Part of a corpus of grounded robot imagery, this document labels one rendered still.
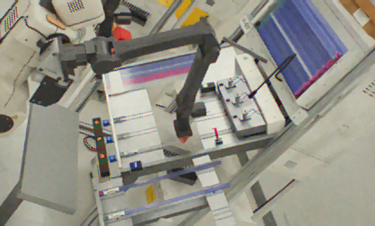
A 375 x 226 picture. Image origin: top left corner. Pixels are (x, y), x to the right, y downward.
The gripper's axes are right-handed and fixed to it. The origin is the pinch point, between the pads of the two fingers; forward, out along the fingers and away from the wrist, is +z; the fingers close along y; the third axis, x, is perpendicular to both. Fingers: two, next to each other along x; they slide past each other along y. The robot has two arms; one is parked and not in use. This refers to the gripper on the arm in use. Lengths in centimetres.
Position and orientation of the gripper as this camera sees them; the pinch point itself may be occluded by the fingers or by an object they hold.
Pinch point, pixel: (183, 140)
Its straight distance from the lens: 222.8
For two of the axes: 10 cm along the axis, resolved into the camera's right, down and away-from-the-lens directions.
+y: -2.4, -7.0, 6.7
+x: -9.7, 1.8, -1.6
